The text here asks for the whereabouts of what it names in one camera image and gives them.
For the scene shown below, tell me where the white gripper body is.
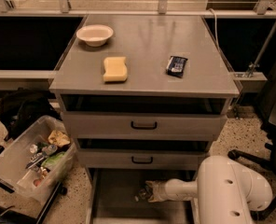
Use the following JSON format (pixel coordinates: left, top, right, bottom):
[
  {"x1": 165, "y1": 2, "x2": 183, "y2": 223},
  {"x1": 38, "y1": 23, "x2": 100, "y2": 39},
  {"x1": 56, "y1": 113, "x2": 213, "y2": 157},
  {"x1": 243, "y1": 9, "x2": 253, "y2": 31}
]
[{"x1": 145, "y1": 180, "x2": 170, "y2": 203}]

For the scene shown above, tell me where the clear plastic water bottle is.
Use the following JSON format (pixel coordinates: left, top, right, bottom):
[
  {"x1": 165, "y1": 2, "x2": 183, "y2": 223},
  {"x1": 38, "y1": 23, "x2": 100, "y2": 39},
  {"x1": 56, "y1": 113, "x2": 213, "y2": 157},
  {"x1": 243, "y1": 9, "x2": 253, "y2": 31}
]
[{"x1": 134, "y1": 185, "x2": 153, "y2": 202}]

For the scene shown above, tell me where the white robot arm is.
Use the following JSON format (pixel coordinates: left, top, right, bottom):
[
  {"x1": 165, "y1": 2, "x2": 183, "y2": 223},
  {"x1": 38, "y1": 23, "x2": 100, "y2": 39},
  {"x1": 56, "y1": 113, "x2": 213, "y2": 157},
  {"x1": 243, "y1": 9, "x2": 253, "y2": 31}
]
[{"x1": 145, "y1": 156, "x2": 273, "y2": 224}]

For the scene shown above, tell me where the bottom grey drawer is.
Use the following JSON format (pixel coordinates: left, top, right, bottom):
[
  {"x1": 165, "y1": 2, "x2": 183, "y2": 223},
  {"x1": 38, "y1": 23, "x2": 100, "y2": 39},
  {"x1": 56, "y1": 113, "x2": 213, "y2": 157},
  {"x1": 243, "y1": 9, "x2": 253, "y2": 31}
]
[{"x1": 86, "y1": 169, "x2": 195, "y2": 224}]

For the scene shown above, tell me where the grey drawer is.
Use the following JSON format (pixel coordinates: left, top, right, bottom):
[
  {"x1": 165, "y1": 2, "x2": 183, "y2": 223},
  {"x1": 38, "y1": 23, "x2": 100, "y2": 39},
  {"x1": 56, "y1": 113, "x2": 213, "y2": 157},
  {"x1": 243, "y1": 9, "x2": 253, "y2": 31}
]
[
  {"x1": 62, "y1": 94, "x2": 227, "y2": 141},
  {"x1": 86, "y1": 169, "x2": 195, "y2": 224},
  {"x1": 76, "y1": 139, "x2": 209, "y2": 171}
]

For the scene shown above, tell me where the middle grey drawer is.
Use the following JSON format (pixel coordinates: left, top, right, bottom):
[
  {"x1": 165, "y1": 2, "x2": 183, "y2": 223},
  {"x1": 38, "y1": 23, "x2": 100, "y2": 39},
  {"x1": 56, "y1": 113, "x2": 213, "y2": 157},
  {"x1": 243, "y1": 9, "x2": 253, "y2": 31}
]
[{"x1": 76, "y1": 139, "x2": 209, "y2": 171}]

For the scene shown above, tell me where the grey drawer cabinet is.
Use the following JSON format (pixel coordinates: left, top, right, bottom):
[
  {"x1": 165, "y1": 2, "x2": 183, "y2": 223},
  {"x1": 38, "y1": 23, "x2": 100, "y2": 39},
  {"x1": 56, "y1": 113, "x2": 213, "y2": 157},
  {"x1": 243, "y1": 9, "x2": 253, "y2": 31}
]
[{"x1": 48, "y1": 14, "x2": 242, "y2": 224}]

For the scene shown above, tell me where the top grey drawer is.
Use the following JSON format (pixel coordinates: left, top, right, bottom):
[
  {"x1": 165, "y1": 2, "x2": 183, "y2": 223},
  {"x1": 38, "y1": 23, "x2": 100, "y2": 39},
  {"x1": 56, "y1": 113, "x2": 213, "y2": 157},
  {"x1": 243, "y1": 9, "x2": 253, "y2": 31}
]
[{"x1": 62, "y1": 94, "x2": 227, "y2": 141}]

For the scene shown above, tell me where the green snack bag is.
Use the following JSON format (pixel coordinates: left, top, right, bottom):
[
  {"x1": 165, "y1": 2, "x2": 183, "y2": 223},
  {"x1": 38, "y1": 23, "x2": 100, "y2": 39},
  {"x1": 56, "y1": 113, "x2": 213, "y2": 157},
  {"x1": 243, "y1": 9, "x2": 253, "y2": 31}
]
[{"x1": 41, "y1": 151, "x2": 65, "y2": 170}]

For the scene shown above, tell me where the crumpled yellow snack bag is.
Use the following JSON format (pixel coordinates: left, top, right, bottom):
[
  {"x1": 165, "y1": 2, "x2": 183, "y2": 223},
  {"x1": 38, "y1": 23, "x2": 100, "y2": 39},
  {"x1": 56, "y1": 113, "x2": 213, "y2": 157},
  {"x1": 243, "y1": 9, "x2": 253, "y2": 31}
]
[{"x1": 48, "y1": 130, "x2": 71, "y2": 147}]

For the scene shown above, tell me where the dark blue snack packet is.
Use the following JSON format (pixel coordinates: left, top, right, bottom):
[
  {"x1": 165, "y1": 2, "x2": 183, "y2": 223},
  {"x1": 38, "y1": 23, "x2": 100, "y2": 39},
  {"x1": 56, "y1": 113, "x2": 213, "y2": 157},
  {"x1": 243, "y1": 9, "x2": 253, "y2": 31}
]
[{"x1": 166, "y1": 56, "x2": 188, "y2": 78}]

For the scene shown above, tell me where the clear plastic storage bin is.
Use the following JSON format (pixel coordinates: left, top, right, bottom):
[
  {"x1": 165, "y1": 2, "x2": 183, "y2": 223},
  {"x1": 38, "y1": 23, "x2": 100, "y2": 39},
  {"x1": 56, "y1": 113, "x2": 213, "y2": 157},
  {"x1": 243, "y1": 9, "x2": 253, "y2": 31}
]
[{"x1": 0, "y1": 116, "x2": 76, "y2": 203}]

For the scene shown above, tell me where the yellow sponge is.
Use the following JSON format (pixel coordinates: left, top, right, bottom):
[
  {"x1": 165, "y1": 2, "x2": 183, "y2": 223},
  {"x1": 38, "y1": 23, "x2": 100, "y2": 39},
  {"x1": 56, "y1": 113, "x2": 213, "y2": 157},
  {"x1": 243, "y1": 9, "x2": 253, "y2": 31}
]
[{"x1": 103, "y1": 57, "x2": 128, "y2": 82}]

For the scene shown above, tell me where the black backpack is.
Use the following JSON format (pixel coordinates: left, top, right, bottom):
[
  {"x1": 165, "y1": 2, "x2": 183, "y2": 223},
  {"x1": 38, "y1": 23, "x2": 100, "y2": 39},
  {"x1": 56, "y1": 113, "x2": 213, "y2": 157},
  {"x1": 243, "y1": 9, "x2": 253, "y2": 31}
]
[{"x1": 0, "y1": 89, "x2": 61, "y2": 141}]

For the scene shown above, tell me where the white bowl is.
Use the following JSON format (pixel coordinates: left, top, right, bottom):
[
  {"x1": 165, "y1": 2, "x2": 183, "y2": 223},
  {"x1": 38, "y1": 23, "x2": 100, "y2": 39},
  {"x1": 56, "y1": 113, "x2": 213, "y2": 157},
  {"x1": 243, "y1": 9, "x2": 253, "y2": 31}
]
[{"x1": 76, "y1": 24, "x2": 114, "y2": 47}]

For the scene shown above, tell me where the metal diagonal rod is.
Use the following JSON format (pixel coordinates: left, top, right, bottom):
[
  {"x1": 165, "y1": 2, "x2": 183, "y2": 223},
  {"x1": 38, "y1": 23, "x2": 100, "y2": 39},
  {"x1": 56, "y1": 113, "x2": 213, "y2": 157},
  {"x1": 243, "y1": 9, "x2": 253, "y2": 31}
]
[{"x1": 242, "y1": 21, "x2": 276, "y2": 78}]

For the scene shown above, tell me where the white cable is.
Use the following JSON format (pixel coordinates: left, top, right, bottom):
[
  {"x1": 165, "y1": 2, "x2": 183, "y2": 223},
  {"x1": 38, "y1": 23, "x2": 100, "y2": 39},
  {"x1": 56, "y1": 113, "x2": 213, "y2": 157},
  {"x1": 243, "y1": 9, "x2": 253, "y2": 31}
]
[{"x1": 208, "y1": 7, "x2": 221, "y2": 53}]

